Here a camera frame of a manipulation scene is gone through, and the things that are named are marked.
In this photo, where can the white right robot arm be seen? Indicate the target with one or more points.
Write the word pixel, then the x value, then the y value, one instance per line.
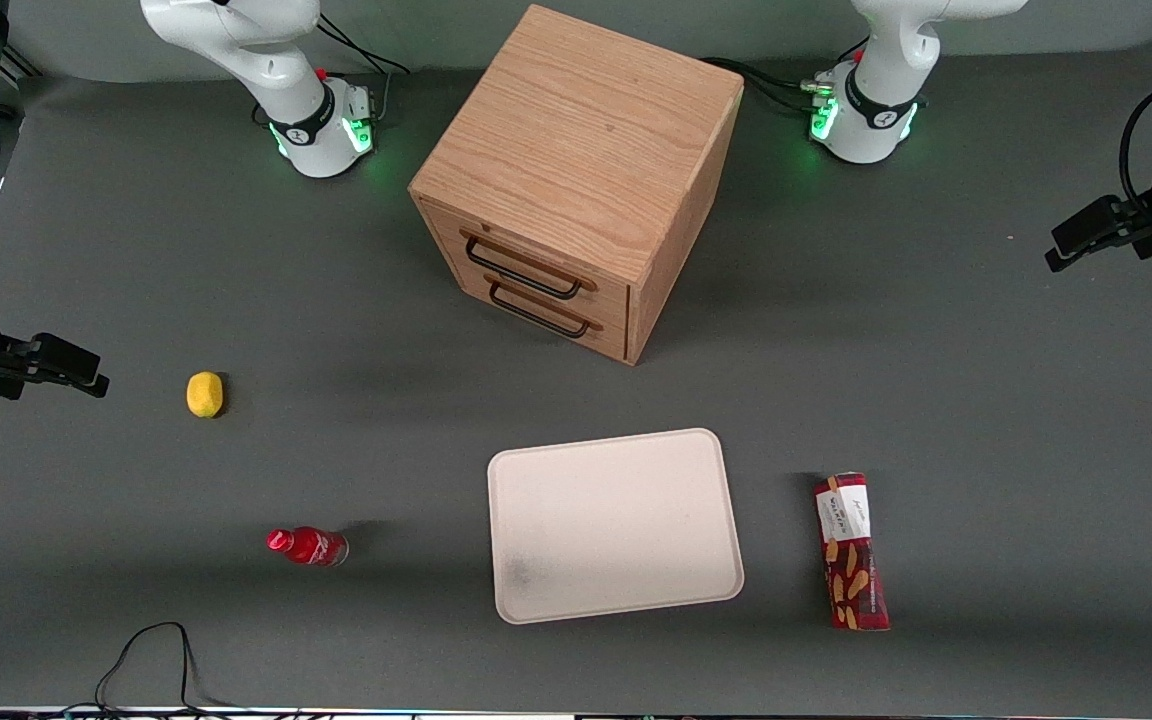
pixel 236 40

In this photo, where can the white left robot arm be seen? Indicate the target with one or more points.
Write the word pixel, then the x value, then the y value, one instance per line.
pixel 876 110

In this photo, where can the red cookie box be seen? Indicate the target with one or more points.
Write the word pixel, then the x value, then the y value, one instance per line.
pixel 851 560

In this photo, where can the white rectangular tray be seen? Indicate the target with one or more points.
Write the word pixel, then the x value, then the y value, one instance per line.
pixel 614 525

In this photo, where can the yellow lemon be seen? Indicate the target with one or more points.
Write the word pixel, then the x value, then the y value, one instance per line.
pixel 204 394

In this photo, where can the red soda bottle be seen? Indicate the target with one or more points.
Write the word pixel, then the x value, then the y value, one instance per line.
pixel 311 546

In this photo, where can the wooden drawer cabinet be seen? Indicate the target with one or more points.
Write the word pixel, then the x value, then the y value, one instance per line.
pixel 576 130

